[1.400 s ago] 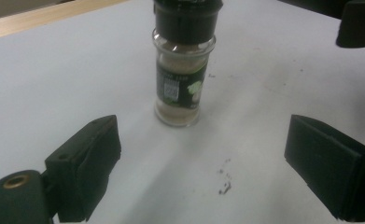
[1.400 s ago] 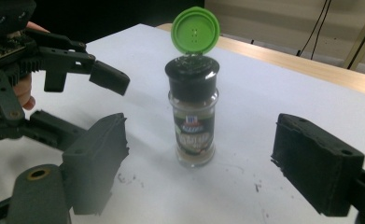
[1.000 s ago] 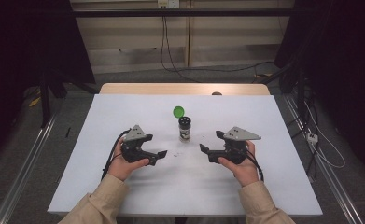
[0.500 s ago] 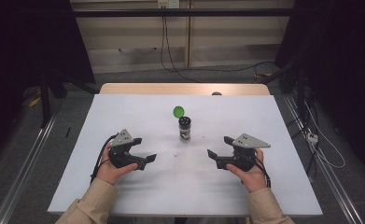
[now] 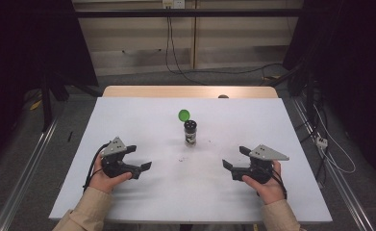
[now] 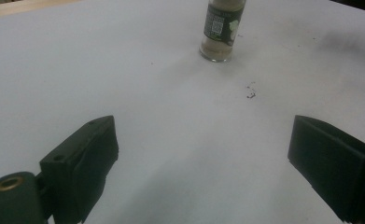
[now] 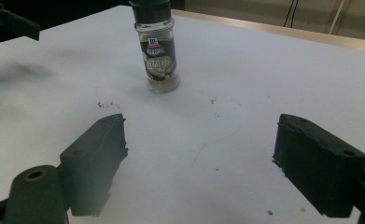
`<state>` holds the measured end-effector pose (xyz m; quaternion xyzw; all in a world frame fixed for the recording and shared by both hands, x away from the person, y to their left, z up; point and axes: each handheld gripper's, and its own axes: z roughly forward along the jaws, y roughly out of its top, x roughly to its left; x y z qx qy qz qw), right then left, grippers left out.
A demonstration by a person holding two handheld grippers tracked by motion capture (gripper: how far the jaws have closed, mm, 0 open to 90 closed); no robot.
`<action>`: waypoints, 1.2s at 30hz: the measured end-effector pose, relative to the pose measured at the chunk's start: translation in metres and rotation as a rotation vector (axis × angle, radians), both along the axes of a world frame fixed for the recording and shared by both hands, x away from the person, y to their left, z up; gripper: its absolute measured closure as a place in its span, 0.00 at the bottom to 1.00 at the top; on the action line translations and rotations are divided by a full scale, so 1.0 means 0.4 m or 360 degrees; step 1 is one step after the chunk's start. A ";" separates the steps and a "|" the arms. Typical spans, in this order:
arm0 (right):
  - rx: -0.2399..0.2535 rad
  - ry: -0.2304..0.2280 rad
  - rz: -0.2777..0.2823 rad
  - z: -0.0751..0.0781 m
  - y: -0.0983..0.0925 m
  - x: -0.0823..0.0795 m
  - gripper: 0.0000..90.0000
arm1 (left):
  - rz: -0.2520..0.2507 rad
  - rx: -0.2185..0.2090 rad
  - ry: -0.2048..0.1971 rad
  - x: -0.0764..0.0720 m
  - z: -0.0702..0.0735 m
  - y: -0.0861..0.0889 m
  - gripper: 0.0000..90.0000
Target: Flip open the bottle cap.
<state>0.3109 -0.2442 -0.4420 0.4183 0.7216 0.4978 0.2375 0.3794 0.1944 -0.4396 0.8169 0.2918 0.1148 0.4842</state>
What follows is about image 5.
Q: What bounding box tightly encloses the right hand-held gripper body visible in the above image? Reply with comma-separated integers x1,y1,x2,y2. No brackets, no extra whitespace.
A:
231,143,290,185

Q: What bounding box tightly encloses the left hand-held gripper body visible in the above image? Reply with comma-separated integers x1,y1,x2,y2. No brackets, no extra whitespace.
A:
99,136,141,180

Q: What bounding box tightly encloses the glass spice jar green lid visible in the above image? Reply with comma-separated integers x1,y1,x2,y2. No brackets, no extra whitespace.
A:
177,109,198,147

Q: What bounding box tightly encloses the person's left hand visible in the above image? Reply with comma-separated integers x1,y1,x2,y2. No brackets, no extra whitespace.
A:
88,155,134,194

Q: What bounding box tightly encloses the person's right hand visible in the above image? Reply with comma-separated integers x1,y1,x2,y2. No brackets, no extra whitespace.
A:
241,160,287,205

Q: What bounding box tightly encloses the white table cover board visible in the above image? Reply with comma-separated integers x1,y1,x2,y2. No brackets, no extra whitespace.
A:
48,96,334,224

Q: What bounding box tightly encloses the white power strip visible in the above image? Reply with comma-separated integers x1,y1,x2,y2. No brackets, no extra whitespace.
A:
315,136,329,150

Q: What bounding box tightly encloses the wooden table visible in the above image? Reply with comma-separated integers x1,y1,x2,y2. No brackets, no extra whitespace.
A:
102,85,279,99

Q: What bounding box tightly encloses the black metal stand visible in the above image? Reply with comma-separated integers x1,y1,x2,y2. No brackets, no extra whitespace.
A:
265,62,316,129
40,71,102,133

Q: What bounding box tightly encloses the black horizontal metal bar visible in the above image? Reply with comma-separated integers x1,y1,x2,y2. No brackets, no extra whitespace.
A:
74,9,305,18

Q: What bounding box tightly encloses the black curtain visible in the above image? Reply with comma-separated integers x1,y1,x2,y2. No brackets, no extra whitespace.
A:
283,0,376,174
0,0,99,171

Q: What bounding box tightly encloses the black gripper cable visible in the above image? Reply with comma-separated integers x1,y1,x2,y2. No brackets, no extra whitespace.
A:
83,142,112,193
256,169,288,200

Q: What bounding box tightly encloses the aluminium floor rail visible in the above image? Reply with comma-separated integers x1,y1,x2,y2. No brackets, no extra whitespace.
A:
0,116,60,231
290,95,376,231

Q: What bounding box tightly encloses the white cable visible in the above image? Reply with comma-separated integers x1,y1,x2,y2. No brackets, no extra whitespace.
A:
313,104,357,175

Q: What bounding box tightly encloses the black power cable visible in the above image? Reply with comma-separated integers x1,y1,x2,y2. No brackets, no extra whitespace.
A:
168,17,285,75
164,8,208,86

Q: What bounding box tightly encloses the beige vertical wall trim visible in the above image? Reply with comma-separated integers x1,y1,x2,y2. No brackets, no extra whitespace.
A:
190,0,198,70

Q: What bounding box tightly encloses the white wall socket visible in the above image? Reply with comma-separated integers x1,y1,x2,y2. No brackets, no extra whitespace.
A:
162,0,186,10

